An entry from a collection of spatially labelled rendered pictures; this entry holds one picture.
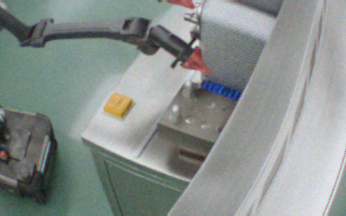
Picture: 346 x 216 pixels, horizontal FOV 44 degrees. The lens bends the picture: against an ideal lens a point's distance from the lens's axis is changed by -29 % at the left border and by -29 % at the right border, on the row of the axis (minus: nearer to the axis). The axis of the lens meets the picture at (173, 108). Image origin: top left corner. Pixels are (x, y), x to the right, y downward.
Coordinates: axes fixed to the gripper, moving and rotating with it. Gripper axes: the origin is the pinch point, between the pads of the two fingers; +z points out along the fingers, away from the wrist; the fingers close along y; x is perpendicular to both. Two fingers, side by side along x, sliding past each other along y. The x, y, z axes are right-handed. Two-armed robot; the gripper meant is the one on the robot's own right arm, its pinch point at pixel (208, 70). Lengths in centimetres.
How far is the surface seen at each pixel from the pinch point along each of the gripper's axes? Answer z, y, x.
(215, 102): 6.3, 7.1, -0.5
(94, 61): -42, -84, -148
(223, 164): 0, 70, 68
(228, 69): 3.8, 0.3, 6.2
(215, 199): 1, 75, 69
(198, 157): 12.0, 18.7, -9.2
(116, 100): -15.2, 9.5, -25.2
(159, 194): 12.2, 25.6, -29.3
